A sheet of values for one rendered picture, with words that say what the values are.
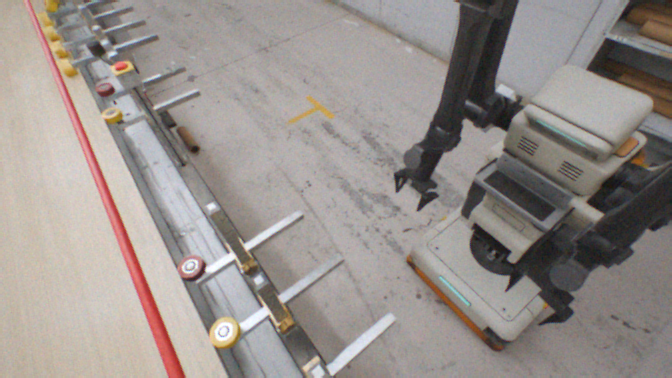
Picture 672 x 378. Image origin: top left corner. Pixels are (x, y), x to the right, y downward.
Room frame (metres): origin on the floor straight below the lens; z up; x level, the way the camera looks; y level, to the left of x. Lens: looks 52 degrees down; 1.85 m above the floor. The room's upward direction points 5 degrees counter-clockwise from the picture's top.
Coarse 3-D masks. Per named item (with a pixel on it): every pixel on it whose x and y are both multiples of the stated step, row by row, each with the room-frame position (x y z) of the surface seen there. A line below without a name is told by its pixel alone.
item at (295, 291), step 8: (336, 256) 0.49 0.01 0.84; (328, 264) 0.46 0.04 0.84; (336, 264) 0.46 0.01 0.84; (312, 272) 0.44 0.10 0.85; (320, 272) 0.44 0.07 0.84; (328, 272) 0.44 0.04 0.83; (304, 280) 0.42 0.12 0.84; (312, 280) 0.41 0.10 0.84; (320, 280) 0.42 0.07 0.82; (296, 288) 0.39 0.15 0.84; (304, 288) 0.39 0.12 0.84; (280, 296) 0.37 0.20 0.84; (288, 296) 0.37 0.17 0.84; (296, 296) 0.37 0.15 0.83; (256, 312) 0.33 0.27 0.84; (264, 312) 0.33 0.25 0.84; (248, 320) 0.31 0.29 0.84; (256, 320) 0.30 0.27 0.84; (264, 320) 0.31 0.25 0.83; (248, 328) 0.28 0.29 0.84
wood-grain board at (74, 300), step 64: (0, 0) 2.81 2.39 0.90; (0, 64) 1.86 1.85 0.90; (0, 128) 1.27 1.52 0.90; (64, 128) 1.23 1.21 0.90; (0, 192) 0.87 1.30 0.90; (64, 192) 0.84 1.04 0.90; (128, 192) 0.81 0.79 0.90; (0, 256) 0.58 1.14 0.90; (64, 256) 0.55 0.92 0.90; (0, 320) 0.36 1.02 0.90; (64, 320) 0.34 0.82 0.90; (128, 320) 0.32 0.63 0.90; (192, 320) 0.30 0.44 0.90
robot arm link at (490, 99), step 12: (492, 0) 0.61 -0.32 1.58; (516, 0) 0.67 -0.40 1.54; (492, 24) 0.68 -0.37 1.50; (504, 24) 0.67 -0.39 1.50; (492, 36) 0.68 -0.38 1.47; (504, 36) 0.68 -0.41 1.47; (492, 48) 0.67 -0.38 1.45; (480, 60) 0.69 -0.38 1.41; (492, 60) 0.68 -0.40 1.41; (480, 72) 0.69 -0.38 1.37; (492, 72) 0.69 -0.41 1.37; (480, 84) 0.69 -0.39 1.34; (492, 84) 0.70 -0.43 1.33; (468, 96) 0.71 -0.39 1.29; (480, 96) 0.68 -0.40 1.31; (492, 96) 0.69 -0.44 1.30; (492, 108) 0.67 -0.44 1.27; (480, 120) 0.67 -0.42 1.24; (492, 120) 0.69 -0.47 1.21
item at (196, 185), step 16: (112, 64) 2.13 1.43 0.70; (176, 144) 1.28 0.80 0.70; (192, 176) 1.04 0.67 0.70; (192, 192) 0.94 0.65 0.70; (208, 192) 0.94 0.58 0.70; (224, 240) 0.68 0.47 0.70; (240, 272) 0.53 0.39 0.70; (272, 320) 0.34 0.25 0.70; (288, 336) 0.29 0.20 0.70; (304, 336) 0.28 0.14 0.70; (288, 352) 0.24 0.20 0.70; (304, 352) 0.23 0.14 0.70
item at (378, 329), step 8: (384, 320) 0.27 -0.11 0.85; (392, 320) 0.27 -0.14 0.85; (376, 328) 0.25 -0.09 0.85; (384, 328) 0.25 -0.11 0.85; (368, 336) 0.23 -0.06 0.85; (376, 336) 0.23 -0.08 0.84; (352, 344) 0.21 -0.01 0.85; (360, 344) 0.21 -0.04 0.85; (368, 344) 0.21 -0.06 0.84; (344, 352) 0.20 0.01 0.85; (352, 352) 0.19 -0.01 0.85; (360, 352) 0.19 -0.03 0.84; (336, 360) 0.18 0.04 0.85; (344, 360) 0.18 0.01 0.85; (328, 368) 0.16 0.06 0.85; (336, 368) 0.16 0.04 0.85
